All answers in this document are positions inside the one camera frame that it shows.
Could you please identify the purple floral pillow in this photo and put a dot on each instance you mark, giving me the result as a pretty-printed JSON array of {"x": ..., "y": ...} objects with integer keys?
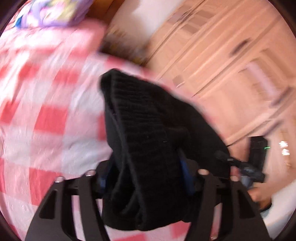
[{"x": 54, "y": 13}]

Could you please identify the cluttered bedside table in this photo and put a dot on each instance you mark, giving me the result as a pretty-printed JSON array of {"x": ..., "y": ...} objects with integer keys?
[{"x": 120, "y": 44}]

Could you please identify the light wooden wardrobe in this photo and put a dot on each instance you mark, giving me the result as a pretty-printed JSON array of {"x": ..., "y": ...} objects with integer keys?
[{"x": 237, "y": 60}]

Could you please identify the pink checkered bed sheet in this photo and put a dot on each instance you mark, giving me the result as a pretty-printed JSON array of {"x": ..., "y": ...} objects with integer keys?
[{"x": 52, "y": 113}]

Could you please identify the black pants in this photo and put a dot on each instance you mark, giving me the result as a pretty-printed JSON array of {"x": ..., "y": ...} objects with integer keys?
[{"x": 152, "y": 134}]

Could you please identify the right hand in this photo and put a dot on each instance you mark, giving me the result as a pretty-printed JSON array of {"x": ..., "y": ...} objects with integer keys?
[{"x": 262, "y": 202}]

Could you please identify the wooden headboard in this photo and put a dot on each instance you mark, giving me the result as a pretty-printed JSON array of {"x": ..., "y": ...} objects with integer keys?
[{"x": 104, "y": 10}]

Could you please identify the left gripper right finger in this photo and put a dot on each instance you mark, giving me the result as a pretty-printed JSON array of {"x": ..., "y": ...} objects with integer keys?
[{"x": 218, "y": 208}]

